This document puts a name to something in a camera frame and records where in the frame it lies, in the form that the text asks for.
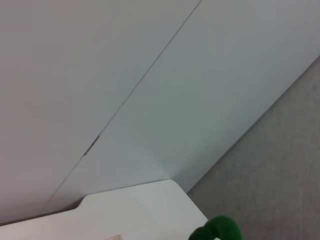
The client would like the white handbag with green handle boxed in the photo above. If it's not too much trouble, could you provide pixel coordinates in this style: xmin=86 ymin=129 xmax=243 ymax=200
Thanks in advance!
xmin=107 ymin=214 xmax=245 ymax=240

